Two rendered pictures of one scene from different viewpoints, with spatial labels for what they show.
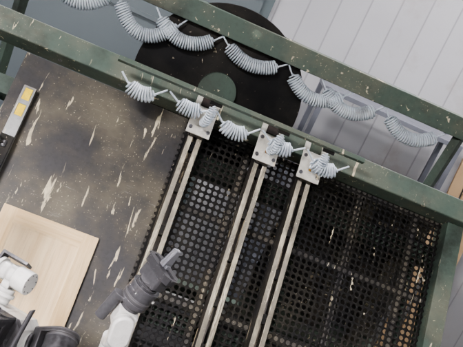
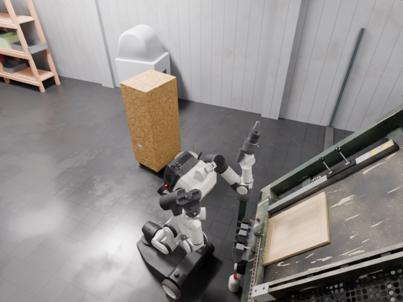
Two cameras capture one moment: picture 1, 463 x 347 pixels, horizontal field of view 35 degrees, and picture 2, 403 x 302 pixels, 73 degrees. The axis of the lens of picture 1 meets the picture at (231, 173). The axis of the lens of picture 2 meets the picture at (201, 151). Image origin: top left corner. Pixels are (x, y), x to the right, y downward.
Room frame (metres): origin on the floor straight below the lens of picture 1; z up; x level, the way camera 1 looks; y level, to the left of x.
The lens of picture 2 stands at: (2.36, -0.70, 2.56)
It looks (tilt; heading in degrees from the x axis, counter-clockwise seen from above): 38 degrees down; 117
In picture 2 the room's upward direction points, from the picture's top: straight up
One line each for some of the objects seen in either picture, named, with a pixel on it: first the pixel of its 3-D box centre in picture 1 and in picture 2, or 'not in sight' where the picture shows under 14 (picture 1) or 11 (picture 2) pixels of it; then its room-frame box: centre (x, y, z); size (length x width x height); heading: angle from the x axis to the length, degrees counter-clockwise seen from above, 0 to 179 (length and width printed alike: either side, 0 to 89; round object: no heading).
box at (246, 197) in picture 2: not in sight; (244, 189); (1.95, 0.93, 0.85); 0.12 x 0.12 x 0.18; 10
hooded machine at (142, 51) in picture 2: not in sight; (145, 69); (-0.66, 3.07, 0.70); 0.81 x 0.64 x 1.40; 4
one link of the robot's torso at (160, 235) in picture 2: not in sight; (166, 240); (1.37, 0.50, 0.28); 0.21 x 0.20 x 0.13; 171
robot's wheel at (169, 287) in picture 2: not in sight; (171, 289); (1.59, 0.19, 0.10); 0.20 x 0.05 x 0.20; 171
